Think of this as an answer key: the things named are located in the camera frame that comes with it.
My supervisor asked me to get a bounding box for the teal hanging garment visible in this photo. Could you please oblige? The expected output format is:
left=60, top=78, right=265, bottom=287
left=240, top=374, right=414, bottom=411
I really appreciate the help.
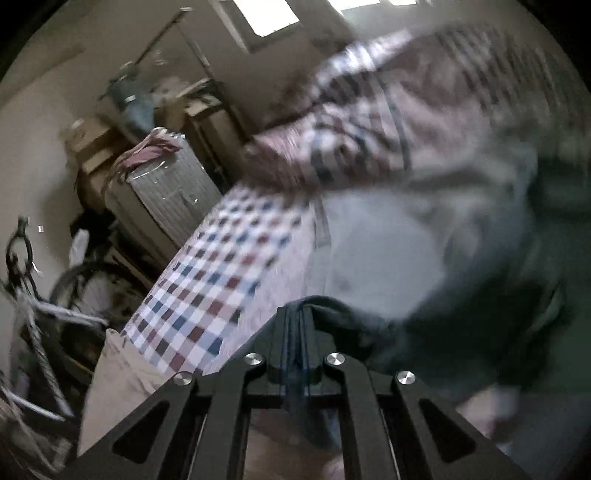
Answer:
left=99, top=65, right=155, bottom=131

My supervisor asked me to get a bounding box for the checkered bed sheet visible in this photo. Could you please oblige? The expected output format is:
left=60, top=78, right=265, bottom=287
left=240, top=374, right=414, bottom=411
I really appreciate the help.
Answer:
left=122, top=185, right=333, bottom=377

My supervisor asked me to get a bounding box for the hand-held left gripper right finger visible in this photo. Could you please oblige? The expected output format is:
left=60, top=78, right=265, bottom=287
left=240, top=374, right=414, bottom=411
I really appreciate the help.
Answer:
left=299, top=307, right=532, bottom=480

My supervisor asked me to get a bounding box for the bicycle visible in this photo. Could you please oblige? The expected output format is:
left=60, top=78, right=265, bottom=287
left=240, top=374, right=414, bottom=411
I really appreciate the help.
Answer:
left=0, top=215, right=153, bottom=467

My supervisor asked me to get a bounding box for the light green sweatshirt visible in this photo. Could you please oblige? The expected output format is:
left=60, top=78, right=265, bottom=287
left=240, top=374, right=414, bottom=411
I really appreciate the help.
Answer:
left=305, top=138, right=555, bottom=324

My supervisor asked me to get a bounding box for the white laundry basket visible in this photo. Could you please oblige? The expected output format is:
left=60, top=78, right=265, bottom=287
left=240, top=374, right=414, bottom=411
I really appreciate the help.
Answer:
left=106, top=138, right=225, bottom=250

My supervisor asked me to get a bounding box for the black clothes rack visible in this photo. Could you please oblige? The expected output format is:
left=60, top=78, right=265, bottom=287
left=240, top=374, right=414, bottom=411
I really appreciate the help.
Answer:
left=134, top=7, right=259, bottom=144

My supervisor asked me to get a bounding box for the window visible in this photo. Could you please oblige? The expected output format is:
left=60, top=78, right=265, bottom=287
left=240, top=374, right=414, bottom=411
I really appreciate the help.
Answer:
left=231, top=0, right=419, bottom=38

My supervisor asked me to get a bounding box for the cardboard box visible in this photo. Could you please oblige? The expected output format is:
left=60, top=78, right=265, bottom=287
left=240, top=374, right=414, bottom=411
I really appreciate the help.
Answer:
left=157, top=78, right=218, bottom=121
left=60, top=117, right=127, bottom=195

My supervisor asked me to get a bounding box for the pink cloth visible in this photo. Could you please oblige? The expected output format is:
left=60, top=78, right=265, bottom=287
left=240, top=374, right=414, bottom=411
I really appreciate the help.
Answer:
left=113, top=128, right=185, bottom=174

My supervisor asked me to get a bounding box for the beige folded cloth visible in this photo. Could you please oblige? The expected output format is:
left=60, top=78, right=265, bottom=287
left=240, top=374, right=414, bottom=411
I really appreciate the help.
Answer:
left=78, top=328, right=185, bottom=455

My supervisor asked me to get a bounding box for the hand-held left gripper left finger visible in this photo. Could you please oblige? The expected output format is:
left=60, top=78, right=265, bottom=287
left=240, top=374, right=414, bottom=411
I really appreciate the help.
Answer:
left=58, top=305, right=297, bottom=480

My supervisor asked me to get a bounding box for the checkered quilt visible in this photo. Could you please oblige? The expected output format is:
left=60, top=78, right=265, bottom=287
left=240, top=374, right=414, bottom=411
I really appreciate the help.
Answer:
left=242, top=23, right=591, bottom=195

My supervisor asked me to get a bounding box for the dark teal shirt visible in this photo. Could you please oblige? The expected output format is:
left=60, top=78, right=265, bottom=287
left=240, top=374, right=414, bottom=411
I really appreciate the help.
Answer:
left=295, top=152, right=591, bottom=411

